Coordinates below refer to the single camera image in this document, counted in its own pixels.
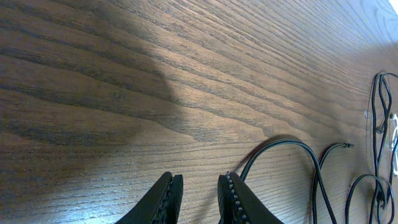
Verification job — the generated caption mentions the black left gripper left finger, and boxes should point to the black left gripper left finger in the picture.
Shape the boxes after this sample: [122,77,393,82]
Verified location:
[116,172,183,224]

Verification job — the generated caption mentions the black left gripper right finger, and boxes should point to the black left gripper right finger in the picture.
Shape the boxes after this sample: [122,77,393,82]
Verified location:
[217,172,282,224]

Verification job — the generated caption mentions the black USB cable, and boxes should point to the black USB cable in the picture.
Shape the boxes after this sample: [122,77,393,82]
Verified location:
[345,72,398,224]
[217,139,355,224]

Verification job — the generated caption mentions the white USB cable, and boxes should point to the white USB cable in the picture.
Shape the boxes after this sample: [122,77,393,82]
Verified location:
[390,113,398,177]

